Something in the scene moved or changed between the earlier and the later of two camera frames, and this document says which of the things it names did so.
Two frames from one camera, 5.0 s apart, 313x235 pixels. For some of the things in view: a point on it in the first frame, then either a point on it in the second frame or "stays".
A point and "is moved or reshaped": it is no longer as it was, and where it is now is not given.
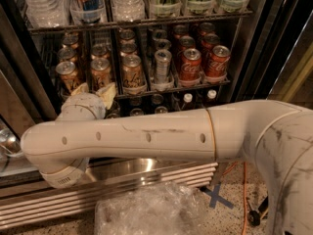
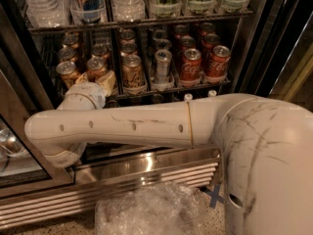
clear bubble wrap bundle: (156, 209) stays
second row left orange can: (67, 54) stays
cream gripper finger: (82, 88) -> (82, 79)
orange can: (101, 72) is moved or reshaped
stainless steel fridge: (142, 48) stays
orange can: (67, 75) stays
